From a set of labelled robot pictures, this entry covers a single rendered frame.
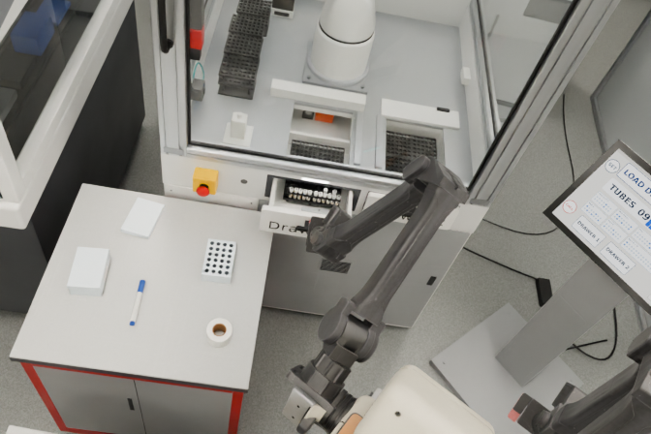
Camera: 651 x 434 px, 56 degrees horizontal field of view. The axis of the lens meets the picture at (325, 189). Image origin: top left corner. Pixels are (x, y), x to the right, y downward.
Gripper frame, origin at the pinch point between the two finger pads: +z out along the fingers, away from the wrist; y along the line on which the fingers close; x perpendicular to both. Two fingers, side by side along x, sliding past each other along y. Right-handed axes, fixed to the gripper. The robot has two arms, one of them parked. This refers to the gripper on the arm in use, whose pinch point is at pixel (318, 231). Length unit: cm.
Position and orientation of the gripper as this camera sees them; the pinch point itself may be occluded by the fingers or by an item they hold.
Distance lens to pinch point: 181.1
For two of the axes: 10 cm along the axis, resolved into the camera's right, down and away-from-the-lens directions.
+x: -9.8, -1.6, -0.9
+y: 1.6, -9.8, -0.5
